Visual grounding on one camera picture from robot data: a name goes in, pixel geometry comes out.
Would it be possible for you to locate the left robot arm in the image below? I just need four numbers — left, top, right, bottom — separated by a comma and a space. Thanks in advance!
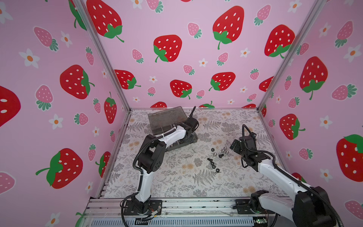
127, 107, 199, 214

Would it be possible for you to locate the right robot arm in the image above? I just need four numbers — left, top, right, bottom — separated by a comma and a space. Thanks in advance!
230, 124, 344, 227

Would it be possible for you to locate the clear plastic organizer box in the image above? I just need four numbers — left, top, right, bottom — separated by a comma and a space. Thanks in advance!
148, 107, 198, 151

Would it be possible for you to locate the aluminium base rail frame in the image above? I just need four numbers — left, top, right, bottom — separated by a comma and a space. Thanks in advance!
79, 197, 294, 227

